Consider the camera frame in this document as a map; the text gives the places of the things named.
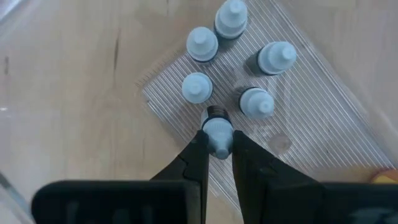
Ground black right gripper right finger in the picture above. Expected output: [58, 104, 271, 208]
[232, 129, 398, 224]

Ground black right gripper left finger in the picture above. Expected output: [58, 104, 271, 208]
[30, 129, 210, 224]

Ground yellow food coloring bottle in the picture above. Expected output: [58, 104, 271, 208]
[369, 167, 398, 185]

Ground small white-capped dropper bottle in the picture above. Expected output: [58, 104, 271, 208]
[213, 0, 249, 41]
[185, 26, 220, 65]
[248, 41, 299, 77]
[200, 105, 234, 161]
[181, 72, 214, 105]
[236, 86, 275, 121]

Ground clear plastic bin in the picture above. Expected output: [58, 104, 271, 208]
[0, 0, 398, 224]

